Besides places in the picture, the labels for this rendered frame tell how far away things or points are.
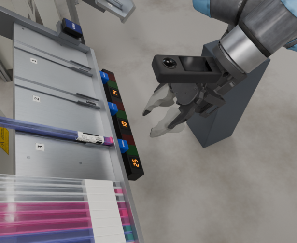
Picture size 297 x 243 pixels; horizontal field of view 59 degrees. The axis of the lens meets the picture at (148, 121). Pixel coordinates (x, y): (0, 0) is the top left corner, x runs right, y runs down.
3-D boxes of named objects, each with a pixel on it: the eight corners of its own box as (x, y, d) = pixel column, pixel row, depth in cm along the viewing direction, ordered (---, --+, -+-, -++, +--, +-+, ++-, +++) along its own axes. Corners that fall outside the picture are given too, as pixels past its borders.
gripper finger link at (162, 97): (158, 120, 60) (190, 103, 54) (139, 114, 56) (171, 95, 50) (155, 108, 61) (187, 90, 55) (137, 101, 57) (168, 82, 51)
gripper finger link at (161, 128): (172, 149, 55) (200, 117, 51) (152, 145, 51) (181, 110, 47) (165, 139, 57) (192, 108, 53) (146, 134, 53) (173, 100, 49)
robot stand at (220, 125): (213, 111, 150) (241, 31, 104) (231, 135, 141) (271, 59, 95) (186, 123, 146) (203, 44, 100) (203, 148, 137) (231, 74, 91)
